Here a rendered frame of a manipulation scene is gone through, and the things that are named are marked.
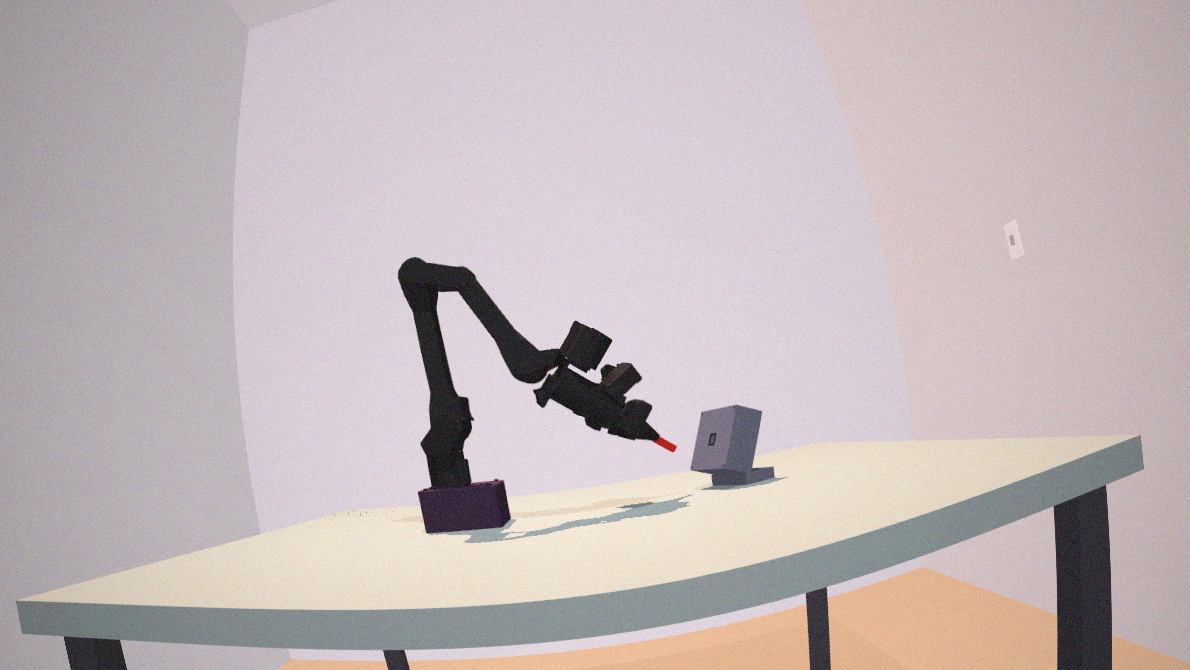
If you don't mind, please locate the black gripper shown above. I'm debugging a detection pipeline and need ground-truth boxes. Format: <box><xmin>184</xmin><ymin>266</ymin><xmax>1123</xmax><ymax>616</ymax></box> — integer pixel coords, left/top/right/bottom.
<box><xmin>572</xmin><ymin>380</ymin><xmax>659</xmax><ymax>442</ymax></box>

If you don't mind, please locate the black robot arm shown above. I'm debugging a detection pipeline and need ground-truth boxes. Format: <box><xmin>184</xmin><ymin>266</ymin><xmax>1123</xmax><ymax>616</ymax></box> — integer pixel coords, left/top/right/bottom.
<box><xmin>397</xmin><ymin>257</ymin><xmax>641</xmax><ymax>490</ymax></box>

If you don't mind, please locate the grey sloped panel with square hole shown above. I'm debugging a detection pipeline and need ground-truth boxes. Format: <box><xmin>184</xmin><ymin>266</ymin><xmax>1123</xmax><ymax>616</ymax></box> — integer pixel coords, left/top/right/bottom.
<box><xmin>690</xmin><ymin>403</ymin><xmax>775</xmax><ymax>486</ymax></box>

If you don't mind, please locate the red peg with grey band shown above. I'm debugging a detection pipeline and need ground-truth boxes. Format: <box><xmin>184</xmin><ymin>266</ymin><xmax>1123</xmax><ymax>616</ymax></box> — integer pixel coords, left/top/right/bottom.
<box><xmin>652</xmin><ymin>436</ymin><xmax>677</xmax><ymax>452</ymax></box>

